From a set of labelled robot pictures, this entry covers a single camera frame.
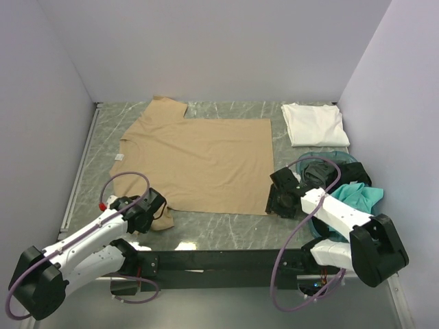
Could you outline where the tan t shirt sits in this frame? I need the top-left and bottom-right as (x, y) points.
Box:
(110, 97), (274, 215)

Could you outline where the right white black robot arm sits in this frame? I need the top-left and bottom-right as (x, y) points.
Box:
(266, 168), (410, 287)

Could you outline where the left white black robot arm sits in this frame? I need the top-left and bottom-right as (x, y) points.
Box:
(5, 188), (167, 321)

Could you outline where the grey t shirt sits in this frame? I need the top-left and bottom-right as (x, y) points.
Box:
(301, 161), (337, 188)

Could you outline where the teal plastic laundry basket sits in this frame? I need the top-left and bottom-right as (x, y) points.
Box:
(294, 149), (381, 241)

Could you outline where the teal t shirt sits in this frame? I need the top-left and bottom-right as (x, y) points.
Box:
(331, 182), (384, 215)

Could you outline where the black t shirt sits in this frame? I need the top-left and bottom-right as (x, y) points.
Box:
(342, 162), (372, 186)

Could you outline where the folded white t shirt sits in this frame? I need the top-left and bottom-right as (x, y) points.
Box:
(281, 103), (350, 147)

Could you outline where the black base beam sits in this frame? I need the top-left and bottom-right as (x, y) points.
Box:
(121, 249), (336, 290)

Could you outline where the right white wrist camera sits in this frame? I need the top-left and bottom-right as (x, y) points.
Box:
(293, 172), (301, 182)

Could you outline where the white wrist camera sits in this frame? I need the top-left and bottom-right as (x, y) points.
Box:
(98, 195), (117, 212)
(293, 172), (301, 182)

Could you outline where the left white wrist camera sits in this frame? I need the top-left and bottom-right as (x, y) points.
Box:
(98, 195), (117, 212)

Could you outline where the aluminium rail frame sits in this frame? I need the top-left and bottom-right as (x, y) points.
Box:
(57, 103), (102, 241)

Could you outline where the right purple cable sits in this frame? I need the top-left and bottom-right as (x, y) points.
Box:
(270, 156), (347, 312)

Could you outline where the purple cable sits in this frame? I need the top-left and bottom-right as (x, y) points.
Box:
(270, 156), (347, 312)
(5, 171), (162, 321)

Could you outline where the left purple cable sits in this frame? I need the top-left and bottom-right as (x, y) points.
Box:
(5, 171), (162, 321)

